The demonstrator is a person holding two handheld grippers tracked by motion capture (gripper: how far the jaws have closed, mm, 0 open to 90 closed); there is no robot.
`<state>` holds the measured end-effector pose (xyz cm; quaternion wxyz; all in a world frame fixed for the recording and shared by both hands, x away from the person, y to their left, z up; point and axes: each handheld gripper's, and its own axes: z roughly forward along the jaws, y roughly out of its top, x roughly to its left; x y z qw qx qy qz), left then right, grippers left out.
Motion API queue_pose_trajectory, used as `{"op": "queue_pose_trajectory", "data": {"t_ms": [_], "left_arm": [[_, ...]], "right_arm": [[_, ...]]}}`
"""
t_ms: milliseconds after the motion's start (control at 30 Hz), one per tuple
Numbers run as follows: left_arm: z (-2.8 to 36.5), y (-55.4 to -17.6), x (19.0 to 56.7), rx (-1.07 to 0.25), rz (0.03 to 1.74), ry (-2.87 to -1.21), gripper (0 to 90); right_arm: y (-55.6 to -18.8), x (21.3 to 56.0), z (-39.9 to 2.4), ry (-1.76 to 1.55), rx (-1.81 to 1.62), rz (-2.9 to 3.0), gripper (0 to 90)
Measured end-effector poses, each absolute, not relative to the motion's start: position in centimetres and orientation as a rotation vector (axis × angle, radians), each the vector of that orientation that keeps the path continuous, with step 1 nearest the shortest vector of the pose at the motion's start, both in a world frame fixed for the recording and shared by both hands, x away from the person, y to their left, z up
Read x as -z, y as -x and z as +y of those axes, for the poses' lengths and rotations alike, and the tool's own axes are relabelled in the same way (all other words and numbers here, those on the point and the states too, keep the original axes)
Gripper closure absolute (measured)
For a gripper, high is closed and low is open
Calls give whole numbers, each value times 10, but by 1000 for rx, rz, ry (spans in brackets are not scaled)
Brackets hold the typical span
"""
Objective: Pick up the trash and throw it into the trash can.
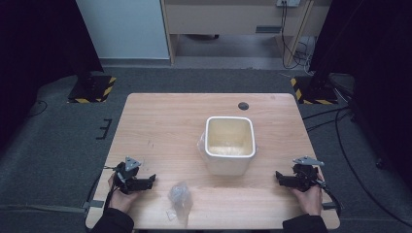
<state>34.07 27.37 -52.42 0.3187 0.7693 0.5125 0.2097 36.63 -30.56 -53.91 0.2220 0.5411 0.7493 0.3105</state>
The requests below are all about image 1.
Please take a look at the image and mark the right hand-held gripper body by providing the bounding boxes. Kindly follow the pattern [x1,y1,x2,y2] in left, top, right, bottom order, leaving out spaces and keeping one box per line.
[290,155,326,193]

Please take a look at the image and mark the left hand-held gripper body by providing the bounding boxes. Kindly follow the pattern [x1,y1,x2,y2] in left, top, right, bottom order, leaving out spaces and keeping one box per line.
[113,156,151,195]

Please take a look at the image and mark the person's right hand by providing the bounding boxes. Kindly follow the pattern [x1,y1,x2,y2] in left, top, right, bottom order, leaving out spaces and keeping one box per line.
[290,170,326,217]

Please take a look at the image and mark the person's left hand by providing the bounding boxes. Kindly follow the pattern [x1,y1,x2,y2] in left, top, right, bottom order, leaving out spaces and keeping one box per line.
[107,172,141,215]

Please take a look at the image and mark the crumpled clear plastic bag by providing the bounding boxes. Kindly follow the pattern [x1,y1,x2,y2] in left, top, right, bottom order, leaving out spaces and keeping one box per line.
[166,181,194,227]

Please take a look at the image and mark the white square bin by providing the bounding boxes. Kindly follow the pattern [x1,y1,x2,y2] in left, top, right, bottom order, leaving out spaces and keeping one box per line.
[203,116,258,177]

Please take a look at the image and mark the striped black stand base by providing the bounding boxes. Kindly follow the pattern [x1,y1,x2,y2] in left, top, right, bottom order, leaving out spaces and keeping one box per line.
[66,75,118,105]
[290,75,340,106]

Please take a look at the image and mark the dark curtain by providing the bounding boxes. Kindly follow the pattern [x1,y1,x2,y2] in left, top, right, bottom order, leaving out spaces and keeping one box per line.
[308,0,412,188]
[0,0,105,153]

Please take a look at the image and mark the white cabinet panel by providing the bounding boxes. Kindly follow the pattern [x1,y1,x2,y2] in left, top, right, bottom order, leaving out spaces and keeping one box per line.
[75,0,171,60]

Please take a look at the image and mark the grey power socket box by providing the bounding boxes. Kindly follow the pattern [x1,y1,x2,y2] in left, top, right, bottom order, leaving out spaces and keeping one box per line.
[275,0,302,8]

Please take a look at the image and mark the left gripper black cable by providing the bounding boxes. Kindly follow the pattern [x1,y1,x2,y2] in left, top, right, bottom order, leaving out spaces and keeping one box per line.
[85,165,117,212]

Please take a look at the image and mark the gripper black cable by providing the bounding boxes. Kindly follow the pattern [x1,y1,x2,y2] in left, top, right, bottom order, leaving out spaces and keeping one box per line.
[85,165,117,212]
[315,180,344,218]

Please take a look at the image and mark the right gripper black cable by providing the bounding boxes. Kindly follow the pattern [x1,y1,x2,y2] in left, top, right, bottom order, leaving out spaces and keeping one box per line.
[315,180,344,218]

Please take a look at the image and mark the thin black floor cable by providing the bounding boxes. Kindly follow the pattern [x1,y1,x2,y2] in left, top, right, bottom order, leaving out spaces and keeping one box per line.
[24,99,49,119]

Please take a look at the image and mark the black cables under desk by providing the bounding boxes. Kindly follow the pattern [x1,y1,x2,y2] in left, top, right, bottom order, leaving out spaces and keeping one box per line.
[279,2,315,71]

